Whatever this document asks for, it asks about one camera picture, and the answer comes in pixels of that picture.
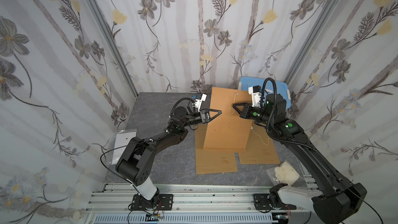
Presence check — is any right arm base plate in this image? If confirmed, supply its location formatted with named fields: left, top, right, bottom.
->
left=252, top=194, right=297, bottom=212

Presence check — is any blue lidded white storage box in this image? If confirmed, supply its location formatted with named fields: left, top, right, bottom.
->
left=238, top=76, right=291, bottom=110

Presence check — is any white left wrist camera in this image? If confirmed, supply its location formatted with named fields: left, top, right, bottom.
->
left=192, top=93, right=207, bottom=112

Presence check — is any clear plastic bag left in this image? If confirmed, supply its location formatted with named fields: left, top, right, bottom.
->
left=109, top=129, right=137, bottom=165

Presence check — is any plastic bag with white stuff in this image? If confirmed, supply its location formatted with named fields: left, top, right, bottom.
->
left=266, top=161, right=301, bottom=186

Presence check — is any white slotted cable duct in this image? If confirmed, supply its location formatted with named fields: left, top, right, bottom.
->
left=91, top=213, right=278, bottom=224

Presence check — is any brown kraft file bag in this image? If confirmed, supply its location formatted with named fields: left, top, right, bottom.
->
left=204, top=87, right=252, bottom=151
left=238, top=124, right=280, bottom=165
left=194, top=124, right=238, bottom=175

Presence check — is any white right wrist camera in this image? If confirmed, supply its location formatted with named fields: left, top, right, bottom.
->
left=248, top=86, right=262, bottom=107

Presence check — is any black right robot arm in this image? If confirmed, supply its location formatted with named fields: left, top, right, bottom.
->
left=233, top=94, right=367, bottom=224

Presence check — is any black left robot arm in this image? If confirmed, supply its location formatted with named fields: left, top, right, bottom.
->
left=116, top=106, right=222, bottom=202

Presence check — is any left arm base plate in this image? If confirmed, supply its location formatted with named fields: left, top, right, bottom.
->
left=128, top=194, right=174, bottom=211

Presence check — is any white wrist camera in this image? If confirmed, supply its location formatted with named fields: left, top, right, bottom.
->
left=248, top=86, right=262, bottom=107
left=192, top=93, right=207, bottom=112

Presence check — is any aluminium rail frame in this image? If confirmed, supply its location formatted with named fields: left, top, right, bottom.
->
left=81, top=183, right=322, bottom=224

